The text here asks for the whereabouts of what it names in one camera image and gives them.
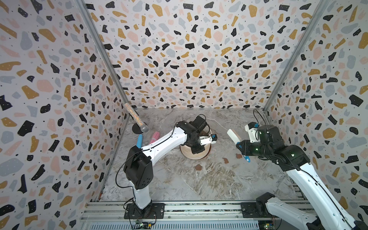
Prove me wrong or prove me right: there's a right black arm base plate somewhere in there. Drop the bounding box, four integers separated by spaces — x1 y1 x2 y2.
240 202 275 218

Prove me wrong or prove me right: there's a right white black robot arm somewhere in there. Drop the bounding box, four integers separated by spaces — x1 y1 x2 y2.
227 122 368 230

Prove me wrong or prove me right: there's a cream ceramic pot with mud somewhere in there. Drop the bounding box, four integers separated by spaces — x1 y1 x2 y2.
180 125 211 160

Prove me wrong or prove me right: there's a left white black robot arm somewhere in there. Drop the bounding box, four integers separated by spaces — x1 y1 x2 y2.
123 115 218 211

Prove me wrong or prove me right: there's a blue silicone tool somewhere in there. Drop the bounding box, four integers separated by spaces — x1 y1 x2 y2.
136 134 143 148

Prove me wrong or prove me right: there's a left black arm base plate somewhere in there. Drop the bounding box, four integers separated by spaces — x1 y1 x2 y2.
124 203 165 219

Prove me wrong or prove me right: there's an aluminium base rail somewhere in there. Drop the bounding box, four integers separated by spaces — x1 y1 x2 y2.
79 199 324 230

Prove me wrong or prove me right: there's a pink silicone tool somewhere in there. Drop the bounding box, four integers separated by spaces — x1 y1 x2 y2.
150 131 160 144

